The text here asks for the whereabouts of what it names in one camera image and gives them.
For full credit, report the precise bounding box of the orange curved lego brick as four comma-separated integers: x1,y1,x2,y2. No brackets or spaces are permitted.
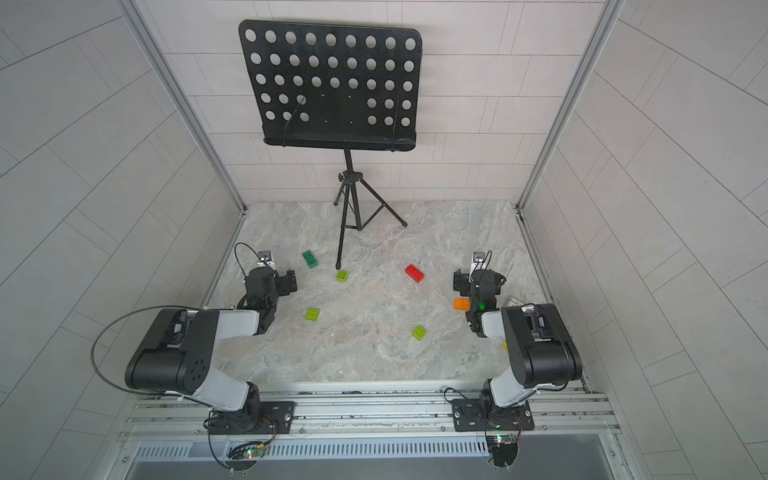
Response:
453,298,471,312

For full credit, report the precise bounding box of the dark green lego brick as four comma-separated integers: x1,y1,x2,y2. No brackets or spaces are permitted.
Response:
302,250,318,269

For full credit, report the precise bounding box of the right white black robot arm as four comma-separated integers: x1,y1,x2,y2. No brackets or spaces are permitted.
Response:
453,267,583,412

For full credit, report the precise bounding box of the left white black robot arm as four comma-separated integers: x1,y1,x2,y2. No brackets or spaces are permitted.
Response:
125,265,298,412

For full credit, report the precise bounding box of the red lego brick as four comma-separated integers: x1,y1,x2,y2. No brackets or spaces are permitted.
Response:
405,264,425,283

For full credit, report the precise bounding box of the right green circuit board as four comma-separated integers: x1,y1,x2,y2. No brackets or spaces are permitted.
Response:
485,435,519,468

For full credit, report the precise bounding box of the green circuit board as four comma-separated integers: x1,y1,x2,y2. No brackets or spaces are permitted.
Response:
226,441,270,472
485,435,519,468

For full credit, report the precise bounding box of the left green circuit board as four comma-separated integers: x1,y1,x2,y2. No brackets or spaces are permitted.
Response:
226,441,270,472

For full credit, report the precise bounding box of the black perforated music stand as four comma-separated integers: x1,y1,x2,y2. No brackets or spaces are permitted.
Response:
238,19,423,233

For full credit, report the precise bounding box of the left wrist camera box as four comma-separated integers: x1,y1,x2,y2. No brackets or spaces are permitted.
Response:
257,250,276,270

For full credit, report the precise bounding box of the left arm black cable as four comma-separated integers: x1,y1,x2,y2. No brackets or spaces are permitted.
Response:
90,305,199,397

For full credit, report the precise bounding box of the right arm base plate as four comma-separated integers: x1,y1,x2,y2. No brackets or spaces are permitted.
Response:
450,398,535,432

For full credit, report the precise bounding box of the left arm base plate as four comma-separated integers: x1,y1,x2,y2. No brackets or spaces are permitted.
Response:
204,401,297,435

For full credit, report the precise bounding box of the aluminium mounting rail frame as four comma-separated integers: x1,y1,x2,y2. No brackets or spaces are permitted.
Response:
101,381,638,479

